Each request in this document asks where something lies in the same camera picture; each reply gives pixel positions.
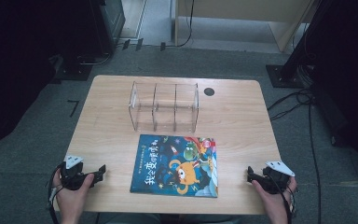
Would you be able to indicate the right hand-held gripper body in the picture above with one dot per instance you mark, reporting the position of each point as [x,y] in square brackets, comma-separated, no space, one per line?
[275,180]

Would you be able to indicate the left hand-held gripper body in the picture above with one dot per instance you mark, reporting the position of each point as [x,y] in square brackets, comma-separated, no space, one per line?
[71,175]

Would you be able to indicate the blue cartoon picture book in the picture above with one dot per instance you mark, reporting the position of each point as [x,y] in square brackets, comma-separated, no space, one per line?
[175,166]

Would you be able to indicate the clear acrylic book rack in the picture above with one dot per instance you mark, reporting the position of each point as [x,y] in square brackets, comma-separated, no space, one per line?
[164,107]

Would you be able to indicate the person's right hand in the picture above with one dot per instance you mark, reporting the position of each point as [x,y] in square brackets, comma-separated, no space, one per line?
[276,203]

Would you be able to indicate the person's left hand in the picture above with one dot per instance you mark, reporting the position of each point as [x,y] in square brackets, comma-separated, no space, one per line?
[71,200]

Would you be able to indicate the person's clothing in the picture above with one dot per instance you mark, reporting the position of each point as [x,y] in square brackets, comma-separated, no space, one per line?
[167,219]

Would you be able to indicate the black round table grommet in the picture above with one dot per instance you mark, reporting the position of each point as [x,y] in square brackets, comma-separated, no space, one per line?
[209,91]

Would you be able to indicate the dark stand base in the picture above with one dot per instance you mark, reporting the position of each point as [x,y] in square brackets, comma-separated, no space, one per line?
[74,70]

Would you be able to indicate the dark curtain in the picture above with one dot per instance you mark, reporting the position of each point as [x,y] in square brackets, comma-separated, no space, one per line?
[18,62]
[351,77]

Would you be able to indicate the black metal stand pole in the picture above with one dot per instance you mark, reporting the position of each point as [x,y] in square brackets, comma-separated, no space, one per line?
[304,37]

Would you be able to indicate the black cabinet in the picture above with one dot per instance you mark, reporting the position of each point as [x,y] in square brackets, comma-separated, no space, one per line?
[108,25]

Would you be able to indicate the light wooden furniture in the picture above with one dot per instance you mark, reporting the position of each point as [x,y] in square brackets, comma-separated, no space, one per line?
[245,11]

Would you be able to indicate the black stand base plate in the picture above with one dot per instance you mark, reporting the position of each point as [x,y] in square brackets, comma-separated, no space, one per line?
[281,76]

